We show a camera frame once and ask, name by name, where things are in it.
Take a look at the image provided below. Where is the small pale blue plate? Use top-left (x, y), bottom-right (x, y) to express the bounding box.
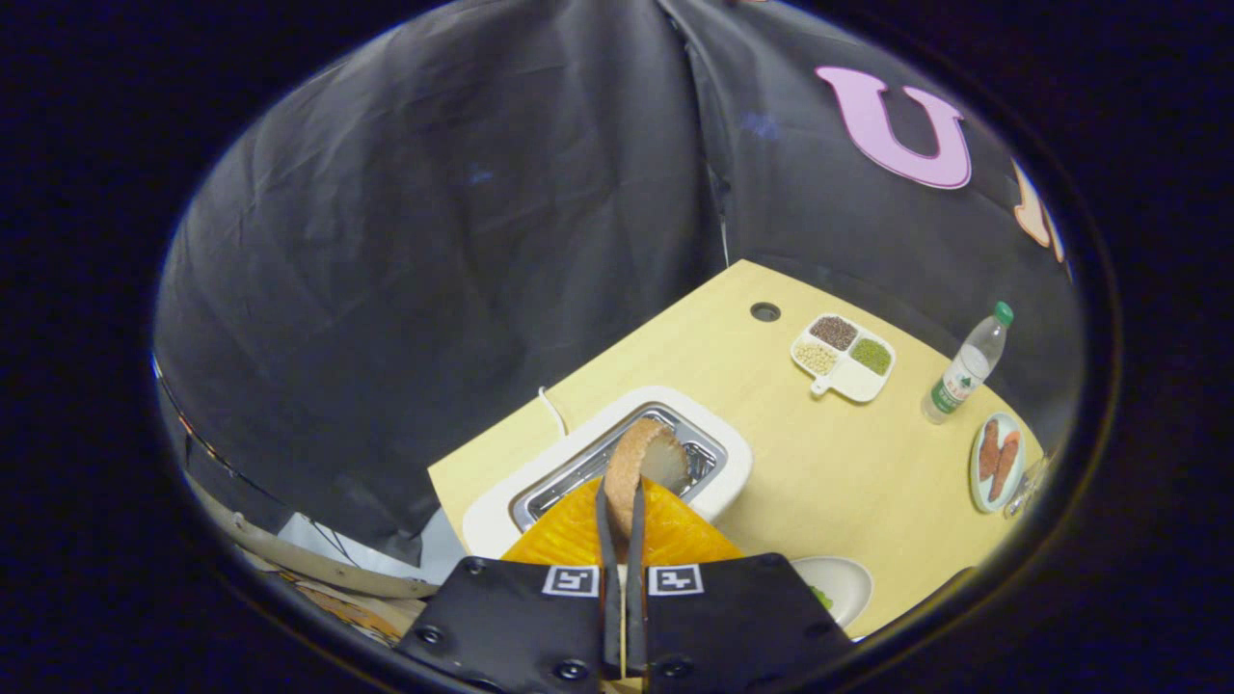
top-left (969, 412), bottom-right (1027, 514)

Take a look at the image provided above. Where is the white toaster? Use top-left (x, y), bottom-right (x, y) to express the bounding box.
top-left (463, 386), bottom-right (753, 560)

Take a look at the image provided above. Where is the large white plate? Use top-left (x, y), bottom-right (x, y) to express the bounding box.
top-left (791, 556), bottom-right (874, 629)

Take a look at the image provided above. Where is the toasted bread slice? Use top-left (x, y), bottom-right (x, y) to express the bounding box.
top-left (604, 417), bottom-right (691, 541)

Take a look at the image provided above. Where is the person's beige jacket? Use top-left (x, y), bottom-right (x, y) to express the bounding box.
top-left (183, 472), bottom-right (440, 647)

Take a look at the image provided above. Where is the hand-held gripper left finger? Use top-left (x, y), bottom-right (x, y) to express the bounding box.
top-left (393, 474), bottom-right (623, 690)

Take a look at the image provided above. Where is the black backdrop cloth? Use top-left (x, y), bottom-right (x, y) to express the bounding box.
top-left (152, 0), bottom-right (1086, 570)

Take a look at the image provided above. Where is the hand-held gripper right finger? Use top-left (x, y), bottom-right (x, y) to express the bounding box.
top-left (627, 474), bottom-right (854, 690)

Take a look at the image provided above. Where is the white divided seed dish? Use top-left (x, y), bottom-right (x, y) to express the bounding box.
top-left (791, 313), bottom-right (898, 404)

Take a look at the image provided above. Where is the clear plastic water bottle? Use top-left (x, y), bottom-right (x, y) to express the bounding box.
top-left (921, 301), bottom-right (1015, 426)

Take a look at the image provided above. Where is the wire mesh utensil holder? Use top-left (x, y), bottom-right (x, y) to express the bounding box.
top-left (1003, 453), bottom-right (1052, 520)

